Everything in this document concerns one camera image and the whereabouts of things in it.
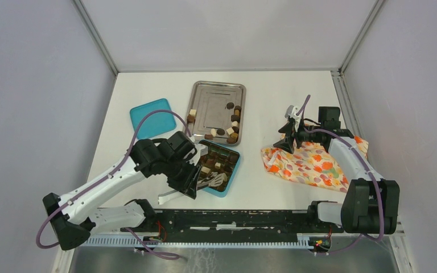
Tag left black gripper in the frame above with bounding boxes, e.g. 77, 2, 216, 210
163, 156, 203, 199

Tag metal serving tongs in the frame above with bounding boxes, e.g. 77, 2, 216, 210
158, 172, 228, 205

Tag teal chocolate box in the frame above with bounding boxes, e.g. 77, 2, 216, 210
199, 139, 241, 197

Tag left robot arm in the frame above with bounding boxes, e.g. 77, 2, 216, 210
43, 131, 208, 250

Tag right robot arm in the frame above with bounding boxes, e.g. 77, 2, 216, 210
273, 105, 400, 239

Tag floral cloth bag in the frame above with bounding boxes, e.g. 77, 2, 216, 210
261, 142, 349, 193

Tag pile of assorted chocolates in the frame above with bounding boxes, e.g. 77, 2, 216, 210
186, 98, 236, 146

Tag teal box lid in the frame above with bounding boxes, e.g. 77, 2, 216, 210
129, 98, 176, 139

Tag silver metal tray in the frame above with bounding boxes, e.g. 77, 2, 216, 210
187, 81, 246, 146

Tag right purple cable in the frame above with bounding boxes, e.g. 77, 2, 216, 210
300, 94, 384, 257

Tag purple cable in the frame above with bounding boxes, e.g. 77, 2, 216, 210
35, 109, 189, 260
300, 94, 384, 257

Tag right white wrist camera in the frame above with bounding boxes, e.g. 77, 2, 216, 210
285, 105, 304, 123

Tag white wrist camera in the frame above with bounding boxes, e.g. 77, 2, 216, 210
185, 143, 209, 166
285, 105, 304, 123

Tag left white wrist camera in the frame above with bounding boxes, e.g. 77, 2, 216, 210
185, 143, 209, 166

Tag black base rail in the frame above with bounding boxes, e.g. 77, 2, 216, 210
132, 209, 343, 243

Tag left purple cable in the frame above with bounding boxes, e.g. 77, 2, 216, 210
35, 109, 189, 260

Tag white slotted cable duct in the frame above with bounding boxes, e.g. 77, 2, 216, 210
76, 233, 318, 250

